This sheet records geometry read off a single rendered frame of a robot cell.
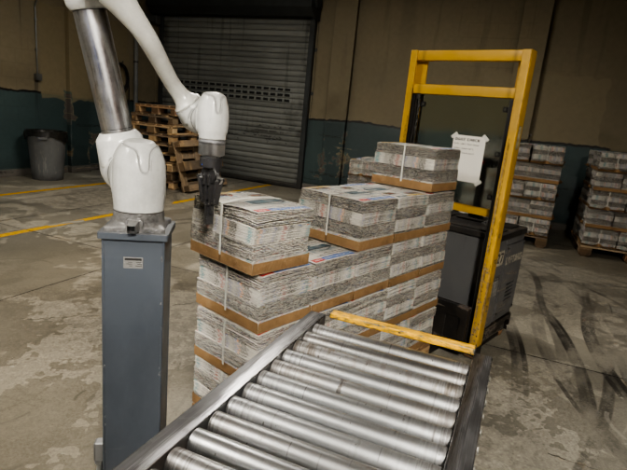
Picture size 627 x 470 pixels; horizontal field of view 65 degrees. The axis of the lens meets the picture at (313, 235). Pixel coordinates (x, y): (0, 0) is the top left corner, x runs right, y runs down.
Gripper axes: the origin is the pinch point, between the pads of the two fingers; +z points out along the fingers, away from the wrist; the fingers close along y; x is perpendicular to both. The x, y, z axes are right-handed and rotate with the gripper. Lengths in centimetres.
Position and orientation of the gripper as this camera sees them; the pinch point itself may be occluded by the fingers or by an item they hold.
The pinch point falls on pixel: (208, 214)
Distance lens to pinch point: 178.7
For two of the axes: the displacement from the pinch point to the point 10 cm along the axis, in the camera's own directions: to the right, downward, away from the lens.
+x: -6.6, 1.2, -7.4
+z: -0.9, 9.7, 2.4
